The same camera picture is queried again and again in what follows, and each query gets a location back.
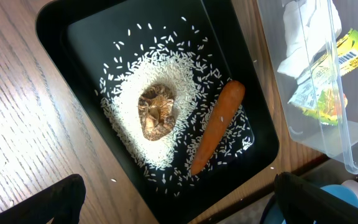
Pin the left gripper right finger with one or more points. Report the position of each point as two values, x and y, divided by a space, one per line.
302 202

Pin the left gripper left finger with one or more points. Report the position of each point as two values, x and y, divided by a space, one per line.
59 203

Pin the green snack wrapper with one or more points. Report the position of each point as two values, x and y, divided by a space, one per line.
315 96

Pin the orange carrot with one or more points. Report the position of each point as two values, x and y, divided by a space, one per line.
224 110

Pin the golden brown food scrap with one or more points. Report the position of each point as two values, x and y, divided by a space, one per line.
155 109

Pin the dark blue plate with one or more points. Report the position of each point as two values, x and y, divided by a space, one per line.
272 213

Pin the white napkin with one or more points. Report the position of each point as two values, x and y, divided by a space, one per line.
306 25

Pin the black waste tray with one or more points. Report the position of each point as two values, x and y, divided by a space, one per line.
79 35

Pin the dark brown serving tray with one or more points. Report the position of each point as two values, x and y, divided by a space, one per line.
250 211

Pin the light blue plastic cup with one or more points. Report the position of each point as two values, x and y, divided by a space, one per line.
342 192

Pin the clear plastic bin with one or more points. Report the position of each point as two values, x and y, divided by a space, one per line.
338 142

